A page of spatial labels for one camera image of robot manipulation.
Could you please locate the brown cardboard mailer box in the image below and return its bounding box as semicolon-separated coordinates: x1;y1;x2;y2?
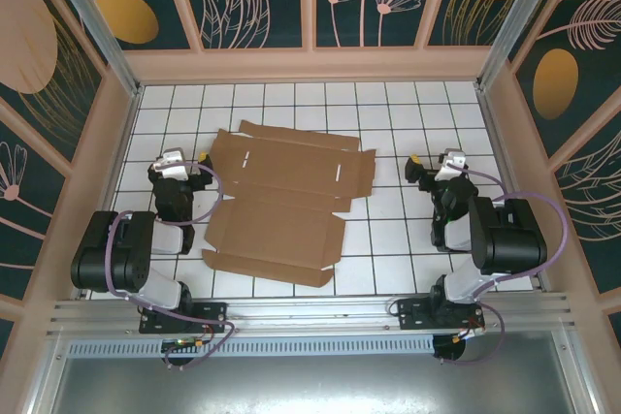
201;118;378;289

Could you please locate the grey metal sheet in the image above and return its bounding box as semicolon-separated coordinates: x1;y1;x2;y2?
26;331;601;414

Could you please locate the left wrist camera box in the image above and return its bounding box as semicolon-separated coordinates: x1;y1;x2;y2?
152;147;193;180

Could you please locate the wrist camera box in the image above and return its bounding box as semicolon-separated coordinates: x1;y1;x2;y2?
152;147;193;180
435;147;470;183

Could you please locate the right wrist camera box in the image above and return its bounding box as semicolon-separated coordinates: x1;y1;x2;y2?
435;147;470;183

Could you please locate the aluminium side rail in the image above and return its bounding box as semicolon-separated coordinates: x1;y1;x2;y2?
477;86;549;292

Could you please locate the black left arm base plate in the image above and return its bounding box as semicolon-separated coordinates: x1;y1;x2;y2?
139;302;229;335

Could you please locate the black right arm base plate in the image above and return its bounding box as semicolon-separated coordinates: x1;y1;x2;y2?
396;298;485;333

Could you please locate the aluminium frame post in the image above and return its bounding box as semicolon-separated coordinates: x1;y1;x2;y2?
474;0;572;93
41;0;143;98

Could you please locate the aluminium mounting rail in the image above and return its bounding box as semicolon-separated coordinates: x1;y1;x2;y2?
46;292;578;337

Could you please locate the slotted grey cable duct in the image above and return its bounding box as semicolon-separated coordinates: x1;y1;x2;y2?
67;334;436;358

